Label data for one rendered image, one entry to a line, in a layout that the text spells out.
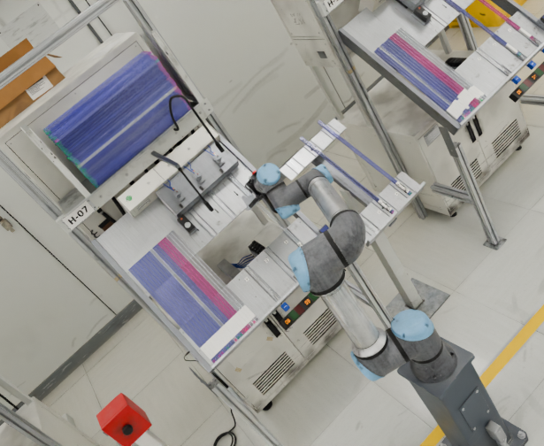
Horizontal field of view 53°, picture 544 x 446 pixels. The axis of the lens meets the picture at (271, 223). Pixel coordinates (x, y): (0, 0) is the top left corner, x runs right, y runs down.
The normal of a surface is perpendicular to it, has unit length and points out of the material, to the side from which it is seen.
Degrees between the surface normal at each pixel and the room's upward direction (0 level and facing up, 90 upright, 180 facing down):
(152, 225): 45
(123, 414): 90
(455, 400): 90
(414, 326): 7
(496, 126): 90
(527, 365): 0
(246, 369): 90
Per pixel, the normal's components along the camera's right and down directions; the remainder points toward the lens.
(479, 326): -0.49, -0.70
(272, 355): 0.49, 0.27
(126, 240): 0.00, -0.30
